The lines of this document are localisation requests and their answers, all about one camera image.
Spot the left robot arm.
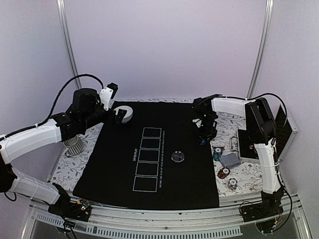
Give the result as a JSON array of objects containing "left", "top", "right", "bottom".
[{"left": 0, "top": 83, "right": 126, "bottom": 216}]

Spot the left aluminium frame post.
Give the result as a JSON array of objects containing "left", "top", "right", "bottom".
[{"left": 56, "top": 0, "right": 78, "bottom": 76}]

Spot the black poker felt mat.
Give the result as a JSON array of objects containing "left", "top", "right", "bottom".
[{"left": 72, "top": 100, "right": 220, "bottom": 210}]

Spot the aluminium frame post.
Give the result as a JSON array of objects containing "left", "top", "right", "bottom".
[
  {"left": 246, "top": 0, "right": 274, "bottom": 98},
  {"left": 56, "top": 0, "right": 78, "bottom": 76}
]

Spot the white poker chip stack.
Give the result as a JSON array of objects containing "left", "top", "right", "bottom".
[{"left": 228, "top": 178, "right": 238, "bottom": 191}]

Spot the front aluminium rail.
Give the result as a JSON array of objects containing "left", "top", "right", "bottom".
[{"left": 22, "top": 193, "right": 312, "bottom": 239}]

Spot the white ceramic bowl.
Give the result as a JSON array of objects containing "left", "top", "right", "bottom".
[{"left": 115, "top": 106, "right": 133, "bottom": 124}]

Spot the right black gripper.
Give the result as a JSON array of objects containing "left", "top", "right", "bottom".
[{"left": 193, "top": 112, "right": 217, "bottom": 146}]

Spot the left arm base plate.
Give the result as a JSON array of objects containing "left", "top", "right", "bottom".
[{"left": 48, "top": 200, "right": 92, "bottom": 222}]

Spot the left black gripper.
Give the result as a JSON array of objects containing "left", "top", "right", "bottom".
[{"left": 82, "top": 106, "right": 127, "bottom": 130}]

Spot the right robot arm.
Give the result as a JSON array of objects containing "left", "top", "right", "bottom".
[{"left": 192, "top": 94, "right": 285, "bottom": 217}]

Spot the orange poker chip stack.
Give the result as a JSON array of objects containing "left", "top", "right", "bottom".
[{"left": 217, "top": 167, "right": 230, "bottom": 179}]

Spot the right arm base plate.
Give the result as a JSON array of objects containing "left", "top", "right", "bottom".
[{"left": 239, "top": 201, "right": 284, "bottom": 222}]

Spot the right aluminium frame post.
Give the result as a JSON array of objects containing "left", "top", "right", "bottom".
[{"left": 246, "top": 0, "right": 274, "bottom": 98}]

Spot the teal poker chip stack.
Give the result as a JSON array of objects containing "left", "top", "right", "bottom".
[{"left": 213, "top": 147, "right": 223, "bottom": 161}]

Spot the blue playing card deck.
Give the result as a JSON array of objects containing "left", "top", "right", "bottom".
[{"left": 220, "top": 153, "right": 241, "bottom": 169}]

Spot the black dealer button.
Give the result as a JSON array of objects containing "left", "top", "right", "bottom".
[{"left": 171, "top": 150, "right": 185, "bottom": 163}]

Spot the striped metal cup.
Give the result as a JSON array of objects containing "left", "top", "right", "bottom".
[{"left": 63, "top": 135, "right": 84, "bottom": 157}]

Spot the aluminium poker case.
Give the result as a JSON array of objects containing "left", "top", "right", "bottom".
[{"left": 237, "top": 104, "right": 299, "bottom": 165}]

